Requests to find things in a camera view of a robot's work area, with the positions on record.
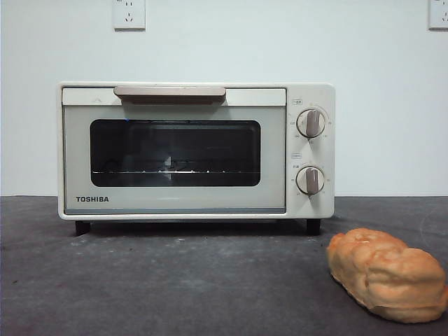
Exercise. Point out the white wall socket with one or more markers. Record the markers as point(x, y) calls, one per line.
point(129, 15)
point(439, 15)

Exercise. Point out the white Toshiba toaster oven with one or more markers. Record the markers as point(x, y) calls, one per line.
point(316, 94)

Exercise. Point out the white oven knob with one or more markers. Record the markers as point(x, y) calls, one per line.
point(310, 180)
point(311, 123)

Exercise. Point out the golden bread loaf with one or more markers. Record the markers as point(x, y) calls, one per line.
point(385, 276)

